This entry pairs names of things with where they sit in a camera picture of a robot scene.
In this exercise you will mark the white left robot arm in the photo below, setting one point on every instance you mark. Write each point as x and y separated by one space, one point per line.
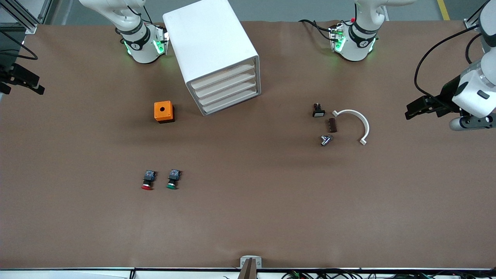
356 46

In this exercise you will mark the aluminium frame profile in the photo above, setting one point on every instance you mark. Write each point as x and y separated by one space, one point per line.
29 25

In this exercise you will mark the small silver metal connector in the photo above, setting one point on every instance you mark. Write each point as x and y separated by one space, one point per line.
325 140

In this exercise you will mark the orange button enclosure box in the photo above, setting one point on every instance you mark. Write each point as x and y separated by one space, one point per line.
158 112

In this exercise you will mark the black white rectangular switch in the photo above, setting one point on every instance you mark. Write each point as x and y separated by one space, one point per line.
318 112

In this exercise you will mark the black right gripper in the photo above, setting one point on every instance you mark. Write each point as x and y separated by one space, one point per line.
11 73

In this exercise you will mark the white corner bracket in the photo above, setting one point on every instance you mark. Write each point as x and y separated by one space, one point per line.
470 25

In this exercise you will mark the grey metal bracket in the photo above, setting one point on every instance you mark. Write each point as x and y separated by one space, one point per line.
243 261

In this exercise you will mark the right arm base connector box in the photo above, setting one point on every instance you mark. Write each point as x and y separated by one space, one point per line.
161 44

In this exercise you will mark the green push button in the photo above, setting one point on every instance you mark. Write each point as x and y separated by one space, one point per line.
173 177

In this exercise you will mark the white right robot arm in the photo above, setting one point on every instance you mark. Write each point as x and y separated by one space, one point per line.
139 50

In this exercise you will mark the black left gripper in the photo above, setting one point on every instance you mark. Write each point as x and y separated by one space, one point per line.
448 93

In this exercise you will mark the red push button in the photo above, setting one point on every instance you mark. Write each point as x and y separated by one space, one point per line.
148 178

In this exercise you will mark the white curved plastic bracket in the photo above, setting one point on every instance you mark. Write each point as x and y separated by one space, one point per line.
364 124

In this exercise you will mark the brown terminal block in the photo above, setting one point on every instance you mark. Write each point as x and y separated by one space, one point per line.
332 125

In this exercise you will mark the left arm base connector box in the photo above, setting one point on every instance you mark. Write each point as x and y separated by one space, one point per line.
337 40

